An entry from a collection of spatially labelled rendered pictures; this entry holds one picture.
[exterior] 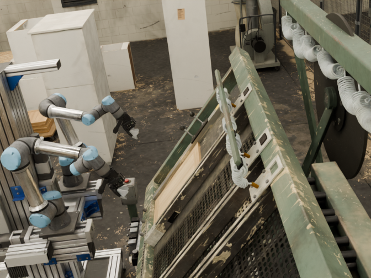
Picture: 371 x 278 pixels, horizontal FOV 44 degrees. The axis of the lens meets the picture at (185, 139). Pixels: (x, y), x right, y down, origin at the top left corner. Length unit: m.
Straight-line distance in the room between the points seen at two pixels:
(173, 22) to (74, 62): 1.84
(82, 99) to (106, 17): 5.90
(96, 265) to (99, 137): 2.03
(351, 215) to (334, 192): 0.14
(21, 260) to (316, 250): 2.15
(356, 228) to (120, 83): 6.88
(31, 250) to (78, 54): 2.71
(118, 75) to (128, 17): 3.24
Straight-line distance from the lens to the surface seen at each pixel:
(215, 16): 11.15
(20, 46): 7.26
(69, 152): 2.74
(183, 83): 6.87
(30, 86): 7.39
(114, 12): 11.14
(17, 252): 3.16
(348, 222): 1.60
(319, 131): 2.40
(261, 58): 8.17
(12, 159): 2.73
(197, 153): 2.99
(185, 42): 6.68
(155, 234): 2.92
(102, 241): 4.60
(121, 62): 8.03
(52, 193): 3.03
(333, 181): 1.79
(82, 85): 5.39
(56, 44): 5.30
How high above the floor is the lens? 2.77
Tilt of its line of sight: 27 degrees down
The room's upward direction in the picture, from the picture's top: 8 degrees counter-clockwise
